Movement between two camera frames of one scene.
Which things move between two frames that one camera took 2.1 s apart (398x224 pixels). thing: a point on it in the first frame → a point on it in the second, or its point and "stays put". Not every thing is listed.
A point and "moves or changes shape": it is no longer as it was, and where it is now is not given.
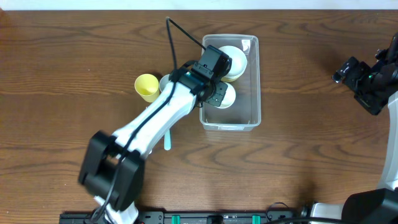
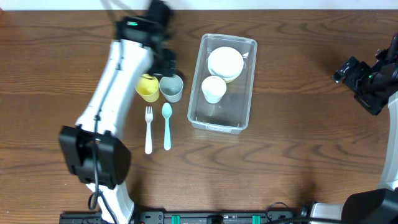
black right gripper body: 343,72 stays put
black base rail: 222,216 stays put
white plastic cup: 229,98 moves or changes shape
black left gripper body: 216,94 → 168,66
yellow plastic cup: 147,86 stays put
